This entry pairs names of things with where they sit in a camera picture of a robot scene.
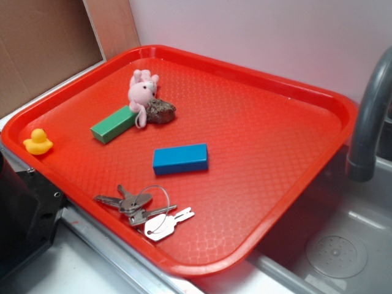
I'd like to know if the grey faucet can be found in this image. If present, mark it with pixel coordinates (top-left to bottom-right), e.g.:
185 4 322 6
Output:
345 48 391 182

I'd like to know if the red plastic tray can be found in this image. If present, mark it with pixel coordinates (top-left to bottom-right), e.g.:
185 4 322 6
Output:
1 45 356 277

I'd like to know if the brown cardboard panel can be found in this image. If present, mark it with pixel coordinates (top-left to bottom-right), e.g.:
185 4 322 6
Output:
0 0 141 119

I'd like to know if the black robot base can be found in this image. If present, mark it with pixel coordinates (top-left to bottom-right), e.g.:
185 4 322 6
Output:
1 155 65 281

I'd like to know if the white key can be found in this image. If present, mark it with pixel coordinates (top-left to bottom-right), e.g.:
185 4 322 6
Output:
144 207 195 241

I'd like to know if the pink plush toy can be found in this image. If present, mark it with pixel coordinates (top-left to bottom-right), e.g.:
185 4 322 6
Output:
128 69 159 129

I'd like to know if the silver key bunch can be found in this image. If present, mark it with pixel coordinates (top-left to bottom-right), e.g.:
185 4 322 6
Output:
94 184 177 227

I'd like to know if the green rectangular block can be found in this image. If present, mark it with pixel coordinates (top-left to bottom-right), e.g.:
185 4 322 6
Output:
90 106 137 144

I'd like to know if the yellow rubber duck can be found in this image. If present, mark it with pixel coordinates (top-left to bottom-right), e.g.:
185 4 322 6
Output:
23 129 53 155

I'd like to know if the blue rectangular block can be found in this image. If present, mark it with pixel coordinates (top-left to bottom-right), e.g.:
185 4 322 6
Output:
153 143 208 175

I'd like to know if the grey toy sink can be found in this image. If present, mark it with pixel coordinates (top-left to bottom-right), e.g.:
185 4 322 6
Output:
246 110 392 294

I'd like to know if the brown rock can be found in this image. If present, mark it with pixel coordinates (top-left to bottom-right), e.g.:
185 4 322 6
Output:
146 99 176 124

